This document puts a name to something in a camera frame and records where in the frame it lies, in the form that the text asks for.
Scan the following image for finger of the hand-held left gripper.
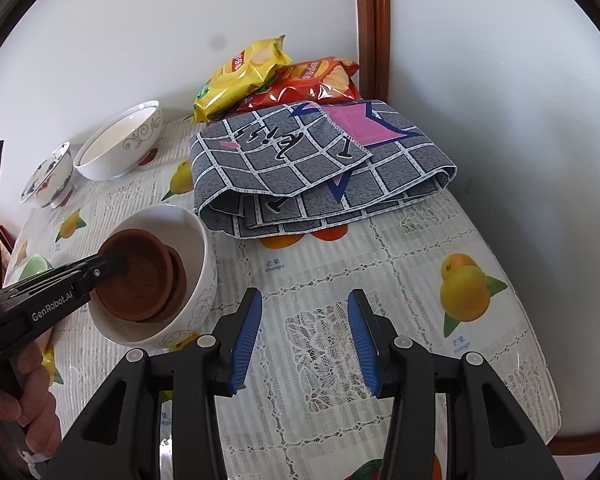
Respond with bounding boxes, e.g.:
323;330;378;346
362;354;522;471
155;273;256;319
55;252;129;306

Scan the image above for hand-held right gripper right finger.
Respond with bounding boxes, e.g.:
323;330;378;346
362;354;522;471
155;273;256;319
346;287;566;480

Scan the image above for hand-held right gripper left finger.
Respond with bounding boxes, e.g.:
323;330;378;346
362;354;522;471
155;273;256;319
40;287;264;480

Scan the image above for brown plate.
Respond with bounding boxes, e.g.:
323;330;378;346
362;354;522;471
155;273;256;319
94;229;174;322
150;245;187;325

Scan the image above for light green plate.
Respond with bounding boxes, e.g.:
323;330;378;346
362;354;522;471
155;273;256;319
16;254;54;284

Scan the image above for white flower outlined bowl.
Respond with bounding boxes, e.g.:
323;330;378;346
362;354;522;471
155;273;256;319
87;204;218;352

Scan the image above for person's left hand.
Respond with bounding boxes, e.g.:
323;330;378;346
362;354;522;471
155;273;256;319
0;330;62;456

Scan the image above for fruit printed lace tablecloth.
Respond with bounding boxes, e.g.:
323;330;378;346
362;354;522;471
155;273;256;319
2;110;563;480

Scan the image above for large crane patterned porcelain bowl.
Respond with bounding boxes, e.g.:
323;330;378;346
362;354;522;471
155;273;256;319
20;141;75;209

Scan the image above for white bowl with grey scrolls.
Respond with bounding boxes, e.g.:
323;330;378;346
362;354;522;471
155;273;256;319
73;100;163;182

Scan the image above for grey checked cloth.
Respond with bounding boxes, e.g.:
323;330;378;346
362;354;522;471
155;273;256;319
189;100;459;241

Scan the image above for yellow chips bag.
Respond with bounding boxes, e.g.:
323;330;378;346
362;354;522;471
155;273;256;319
194;35;293;124

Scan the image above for red chips bag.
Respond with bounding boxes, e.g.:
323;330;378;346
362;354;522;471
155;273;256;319
237;57;361;113

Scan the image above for brown wooden rail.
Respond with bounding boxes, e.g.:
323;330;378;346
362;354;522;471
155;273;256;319
550;432;600;462

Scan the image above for brown wooden door frame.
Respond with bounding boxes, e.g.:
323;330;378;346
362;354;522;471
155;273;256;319
355;0;392;106

